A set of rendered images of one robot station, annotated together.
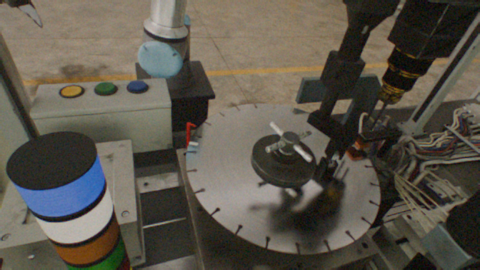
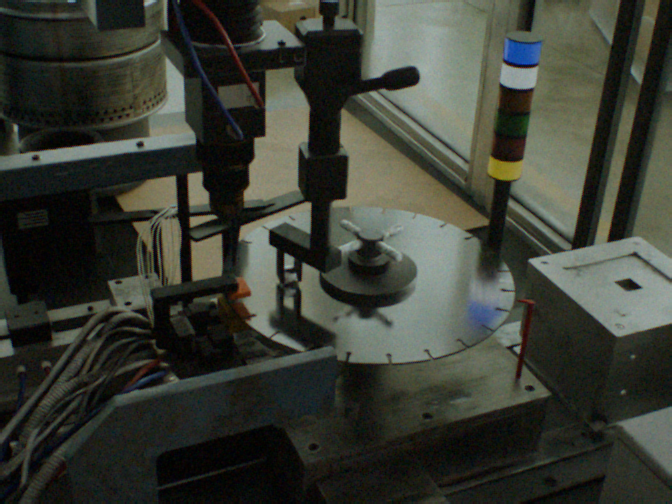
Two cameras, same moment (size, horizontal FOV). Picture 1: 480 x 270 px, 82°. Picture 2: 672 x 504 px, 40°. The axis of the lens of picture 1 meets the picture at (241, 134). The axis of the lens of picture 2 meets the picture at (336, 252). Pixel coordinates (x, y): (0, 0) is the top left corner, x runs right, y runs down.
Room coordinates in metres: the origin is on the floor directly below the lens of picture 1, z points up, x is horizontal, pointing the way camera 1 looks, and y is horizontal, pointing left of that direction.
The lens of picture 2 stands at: (1.24, -0.11, 1.50)
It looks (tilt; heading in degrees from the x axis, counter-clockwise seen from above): 31 degrees down; 180
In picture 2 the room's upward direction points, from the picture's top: 3 degrees clockwise
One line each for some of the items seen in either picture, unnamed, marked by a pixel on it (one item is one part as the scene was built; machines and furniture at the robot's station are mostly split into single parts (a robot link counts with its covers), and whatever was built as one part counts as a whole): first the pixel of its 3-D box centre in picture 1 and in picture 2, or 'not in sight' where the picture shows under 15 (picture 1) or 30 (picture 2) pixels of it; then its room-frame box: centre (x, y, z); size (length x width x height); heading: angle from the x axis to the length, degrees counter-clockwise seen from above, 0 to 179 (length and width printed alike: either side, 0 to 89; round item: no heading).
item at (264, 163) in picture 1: (284, 154); (368, 264); (0.34, -0.08, 0.96); 0.11 x 0.11 x 0.03
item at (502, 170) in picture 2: not in sight; (505, 164); (0.10, 0.10, 0.98); 0.05 x 0.04 x 0.03; 25
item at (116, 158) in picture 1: (85, 211); (616, 332); (0.25, 0.25, 0.82); 0.18 x 0.18 x 0.15; 25
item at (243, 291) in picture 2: (371, 146); (201, 311); (0.43, -0.26, 0.95); 0.10 x 0.03 x 0.07; 115
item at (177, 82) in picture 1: (173, 65); not in sight; (0.86, 0.28, 0.80); 0.15 x 0.15 x 0.10
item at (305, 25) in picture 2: (361, 24); (325, 104); (0.40, -0.13, 1.17); 0.06 x 0.05 x 0.20; 106
